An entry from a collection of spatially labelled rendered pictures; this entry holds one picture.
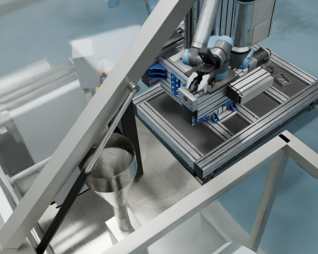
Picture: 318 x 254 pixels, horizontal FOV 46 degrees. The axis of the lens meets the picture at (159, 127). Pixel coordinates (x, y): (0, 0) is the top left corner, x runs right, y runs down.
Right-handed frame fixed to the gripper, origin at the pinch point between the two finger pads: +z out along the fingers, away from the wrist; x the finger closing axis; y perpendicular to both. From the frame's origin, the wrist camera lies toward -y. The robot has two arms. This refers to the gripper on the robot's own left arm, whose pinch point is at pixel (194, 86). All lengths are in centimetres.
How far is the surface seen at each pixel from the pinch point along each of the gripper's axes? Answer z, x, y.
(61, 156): 79, -20, -54
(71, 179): 46, 34, 17
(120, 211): 61, -5, -4
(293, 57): -198, 3, 125
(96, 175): 60, -1, -18
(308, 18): -267, 5, 124
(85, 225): 57, 25, 31
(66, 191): 50, 36, 22
